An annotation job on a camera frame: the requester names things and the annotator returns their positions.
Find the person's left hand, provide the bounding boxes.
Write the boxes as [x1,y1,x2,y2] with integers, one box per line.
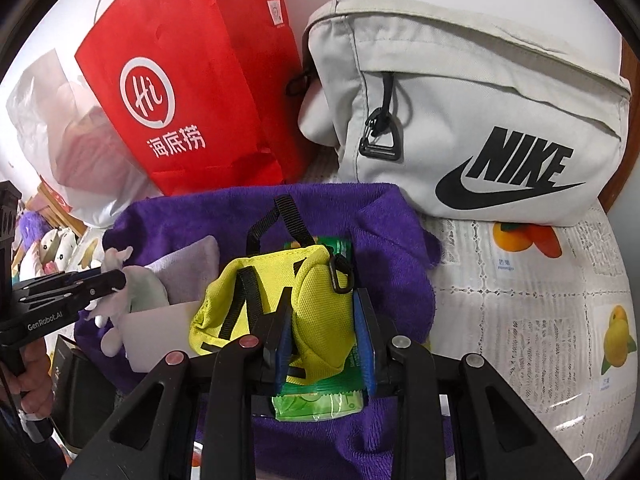
[12,342,58,423]

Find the lavender organza pouch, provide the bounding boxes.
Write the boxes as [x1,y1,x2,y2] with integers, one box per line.
[145,236,221,306]

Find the dark green tin box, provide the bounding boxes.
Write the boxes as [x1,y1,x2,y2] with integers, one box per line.
[50,334,128,453]

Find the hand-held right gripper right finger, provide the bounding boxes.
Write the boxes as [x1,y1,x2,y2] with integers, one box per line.
[352,287,583,480]

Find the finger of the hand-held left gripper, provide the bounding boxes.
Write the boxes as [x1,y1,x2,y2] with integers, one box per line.
[15,268,104,297]
[17,269,127,321]

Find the yellow pouch with black straps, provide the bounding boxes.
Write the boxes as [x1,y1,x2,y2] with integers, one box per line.
[189,195,357,386]

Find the white plush toys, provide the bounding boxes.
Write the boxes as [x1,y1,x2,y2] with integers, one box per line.
[30,225,106,281]

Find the white plastic bag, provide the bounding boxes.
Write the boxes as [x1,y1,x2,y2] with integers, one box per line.
[5,47,166,231]

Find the grey waist bag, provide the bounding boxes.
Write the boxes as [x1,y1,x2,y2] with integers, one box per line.
[287,0,632,226]

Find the purple plush toy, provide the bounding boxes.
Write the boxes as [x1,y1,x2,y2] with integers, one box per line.
[17,210,46,241]

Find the white plush toy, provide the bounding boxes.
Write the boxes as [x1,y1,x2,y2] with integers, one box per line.
[82,246,168,358]

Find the red paper bag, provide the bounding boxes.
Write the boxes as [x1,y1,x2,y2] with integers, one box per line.
[75,0,313,197]

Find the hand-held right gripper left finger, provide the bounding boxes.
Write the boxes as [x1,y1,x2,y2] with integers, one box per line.
[62,287,294,480]

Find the purple towel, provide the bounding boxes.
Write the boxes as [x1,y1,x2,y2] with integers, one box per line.
[75,182,443,480]

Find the green wet wipes packet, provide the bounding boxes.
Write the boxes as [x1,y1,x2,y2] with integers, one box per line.
[282,235,366,398]

